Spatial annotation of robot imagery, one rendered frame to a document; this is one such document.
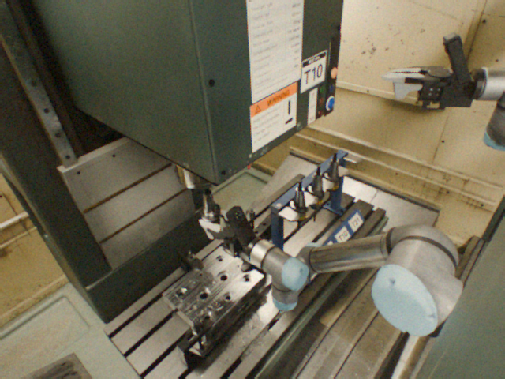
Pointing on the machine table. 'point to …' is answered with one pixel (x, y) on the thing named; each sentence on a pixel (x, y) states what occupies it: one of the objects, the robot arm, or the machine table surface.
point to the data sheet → (274, 44)
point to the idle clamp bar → (263, 227)
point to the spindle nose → (189, 179)
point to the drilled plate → (243, 291)
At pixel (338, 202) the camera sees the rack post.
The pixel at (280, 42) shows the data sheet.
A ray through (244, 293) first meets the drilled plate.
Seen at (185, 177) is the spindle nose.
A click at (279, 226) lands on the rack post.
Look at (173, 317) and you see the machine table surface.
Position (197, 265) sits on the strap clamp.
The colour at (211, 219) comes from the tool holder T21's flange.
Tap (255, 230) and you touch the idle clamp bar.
